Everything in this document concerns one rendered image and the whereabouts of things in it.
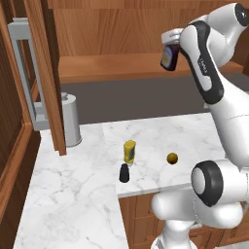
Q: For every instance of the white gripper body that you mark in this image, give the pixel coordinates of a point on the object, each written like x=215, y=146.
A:
x=172, y=35

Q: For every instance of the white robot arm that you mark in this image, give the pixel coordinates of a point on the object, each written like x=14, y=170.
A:
x=233, y=123

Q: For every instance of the wooden cabinet door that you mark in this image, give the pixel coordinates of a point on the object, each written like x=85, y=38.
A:
x=48, y=81

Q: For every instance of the wooden base cabinet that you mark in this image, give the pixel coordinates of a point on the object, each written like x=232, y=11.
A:
x=137, y=220

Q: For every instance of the dark wooden tall cabinet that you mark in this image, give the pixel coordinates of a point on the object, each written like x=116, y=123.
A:
x=13, y=146

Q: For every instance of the dark purple condiment bottle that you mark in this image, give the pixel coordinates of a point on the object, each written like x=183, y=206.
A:
x=169, y=57

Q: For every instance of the brown round fruit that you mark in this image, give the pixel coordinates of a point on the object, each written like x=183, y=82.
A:
x=172, y=158

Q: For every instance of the yellow mustard bottle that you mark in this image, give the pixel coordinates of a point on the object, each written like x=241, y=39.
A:
x=129, y=151

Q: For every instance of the grey cylindrical canister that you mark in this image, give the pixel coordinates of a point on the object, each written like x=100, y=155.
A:
x=71, y=120

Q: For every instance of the black shaker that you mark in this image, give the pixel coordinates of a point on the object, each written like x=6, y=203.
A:
x=124, y=174

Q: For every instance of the wooden wall cabinet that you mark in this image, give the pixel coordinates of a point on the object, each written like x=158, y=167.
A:
x=123, y=39

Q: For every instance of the grey metal frame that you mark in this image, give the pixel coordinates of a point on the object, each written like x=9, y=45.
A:
x=22, y=64

